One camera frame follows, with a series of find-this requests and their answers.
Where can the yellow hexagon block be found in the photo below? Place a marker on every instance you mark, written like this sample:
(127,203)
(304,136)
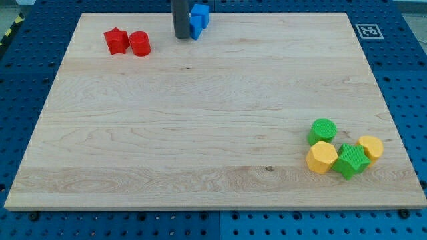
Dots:
(321,157)

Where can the white fiducial marker tag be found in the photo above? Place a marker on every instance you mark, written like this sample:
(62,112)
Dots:
(369,31)

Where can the red cylinder block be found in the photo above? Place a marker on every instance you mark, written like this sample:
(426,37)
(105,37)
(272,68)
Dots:
(140,44)

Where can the wooden board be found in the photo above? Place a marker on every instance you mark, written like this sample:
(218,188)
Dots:
(220,123)

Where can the red star block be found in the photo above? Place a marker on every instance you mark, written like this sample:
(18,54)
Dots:
(117,41)

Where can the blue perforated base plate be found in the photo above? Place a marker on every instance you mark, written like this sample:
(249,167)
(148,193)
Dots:
(33,57)

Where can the yellow heart block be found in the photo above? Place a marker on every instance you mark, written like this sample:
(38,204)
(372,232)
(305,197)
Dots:
(373,147)

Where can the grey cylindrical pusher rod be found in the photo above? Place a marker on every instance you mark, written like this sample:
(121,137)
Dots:
(180,14)

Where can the green star block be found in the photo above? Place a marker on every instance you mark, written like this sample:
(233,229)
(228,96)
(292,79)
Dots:
(351,160)

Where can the blue wedge block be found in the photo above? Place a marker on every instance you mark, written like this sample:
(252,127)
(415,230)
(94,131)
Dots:
(196,27)

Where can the blue cube block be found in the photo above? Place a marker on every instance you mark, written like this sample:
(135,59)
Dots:
(202,11)

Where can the green cylinder block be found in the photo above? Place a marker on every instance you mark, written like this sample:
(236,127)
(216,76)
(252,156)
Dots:
(322,129)

